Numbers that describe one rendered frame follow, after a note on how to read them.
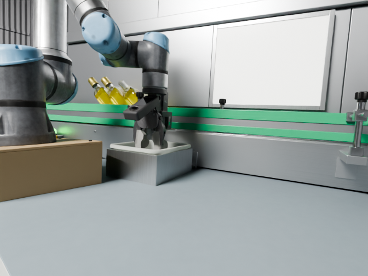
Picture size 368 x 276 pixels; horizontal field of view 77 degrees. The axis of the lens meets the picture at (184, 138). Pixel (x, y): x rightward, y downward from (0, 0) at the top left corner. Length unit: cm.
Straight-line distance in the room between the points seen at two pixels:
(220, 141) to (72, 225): 54
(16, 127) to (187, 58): 73
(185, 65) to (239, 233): 82
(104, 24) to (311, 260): 55
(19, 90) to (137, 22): 80
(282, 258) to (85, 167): 45
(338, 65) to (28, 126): 96
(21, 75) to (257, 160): 67
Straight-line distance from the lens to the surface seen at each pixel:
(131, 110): 60
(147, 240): 36
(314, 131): 79
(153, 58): 68
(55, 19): 81
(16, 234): 43
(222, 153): 81
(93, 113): 102
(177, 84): 109
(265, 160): 78
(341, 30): 104
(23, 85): 64
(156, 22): 123
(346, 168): 78
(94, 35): 57
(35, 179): 57
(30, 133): 62
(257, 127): 79
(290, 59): 98
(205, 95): 102
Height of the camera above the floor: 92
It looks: 5 degrees down
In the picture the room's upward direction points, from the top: 3 degrees clockwise
